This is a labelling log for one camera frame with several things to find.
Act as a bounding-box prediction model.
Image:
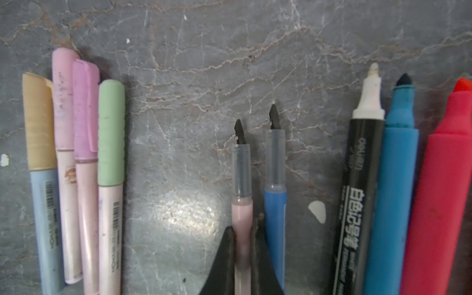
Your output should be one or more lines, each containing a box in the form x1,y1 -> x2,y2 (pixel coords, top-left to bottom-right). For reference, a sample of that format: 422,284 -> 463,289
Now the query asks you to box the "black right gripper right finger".
251,213 -> 284,295

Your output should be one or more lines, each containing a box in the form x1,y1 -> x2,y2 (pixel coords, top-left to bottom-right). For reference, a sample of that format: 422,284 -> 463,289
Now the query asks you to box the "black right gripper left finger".
199,226 -> 236,295

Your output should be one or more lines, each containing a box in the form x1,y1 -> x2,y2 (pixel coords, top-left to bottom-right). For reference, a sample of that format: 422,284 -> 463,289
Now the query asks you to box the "dark blue pen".
264,104 -> 287,288

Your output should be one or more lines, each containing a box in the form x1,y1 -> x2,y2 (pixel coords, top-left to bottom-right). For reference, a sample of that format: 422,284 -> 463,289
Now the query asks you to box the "light pink cap pen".
232,119 -> 253,295

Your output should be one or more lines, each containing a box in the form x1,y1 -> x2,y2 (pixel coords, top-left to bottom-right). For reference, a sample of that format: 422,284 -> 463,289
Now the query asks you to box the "light blue marker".
363,73 -> 419,295

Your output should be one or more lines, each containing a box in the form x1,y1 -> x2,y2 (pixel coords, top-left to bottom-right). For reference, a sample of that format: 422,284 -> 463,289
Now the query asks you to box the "black marker white cap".
327,63 -> 385,295

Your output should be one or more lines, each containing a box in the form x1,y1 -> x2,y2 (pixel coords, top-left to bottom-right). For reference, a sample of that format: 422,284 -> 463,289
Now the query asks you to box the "pink marker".
399,78 -> 472,295

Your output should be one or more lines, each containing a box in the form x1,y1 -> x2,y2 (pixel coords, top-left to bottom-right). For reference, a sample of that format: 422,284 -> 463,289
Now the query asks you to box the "green cap pen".
98,79 -> 125,295

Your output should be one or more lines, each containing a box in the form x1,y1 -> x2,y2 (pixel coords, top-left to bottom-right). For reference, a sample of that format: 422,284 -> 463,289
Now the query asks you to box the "purple cap pink pen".
73,60 -> 100,295

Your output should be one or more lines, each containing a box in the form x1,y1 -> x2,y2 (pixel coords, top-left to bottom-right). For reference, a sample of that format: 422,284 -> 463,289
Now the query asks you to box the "beige cap blue pen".
22,73 -> 65,295

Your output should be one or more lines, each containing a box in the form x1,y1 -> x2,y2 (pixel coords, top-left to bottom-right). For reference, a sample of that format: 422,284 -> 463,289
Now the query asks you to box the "white paper scrap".
308,200 -> 326,224
0,154 -> 10,167

